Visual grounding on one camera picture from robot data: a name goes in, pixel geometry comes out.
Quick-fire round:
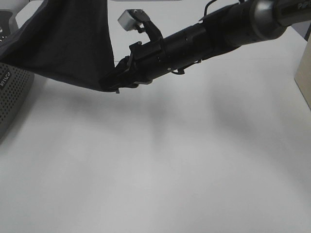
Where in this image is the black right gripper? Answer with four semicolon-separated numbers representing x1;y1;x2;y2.
100;41;170;93

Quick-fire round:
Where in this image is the dark navy towel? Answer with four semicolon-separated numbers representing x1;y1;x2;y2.
0;0;114;91

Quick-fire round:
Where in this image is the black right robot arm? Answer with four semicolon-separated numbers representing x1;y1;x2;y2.
100;0;311;92

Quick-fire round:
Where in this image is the grey perforated plastic basket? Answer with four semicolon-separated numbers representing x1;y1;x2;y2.
0;9;35;138

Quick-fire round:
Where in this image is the beige box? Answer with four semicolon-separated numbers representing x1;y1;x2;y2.
294;38;311;109

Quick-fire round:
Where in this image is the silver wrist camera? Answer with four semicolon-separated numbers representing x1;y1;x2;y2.
118;9;150;33

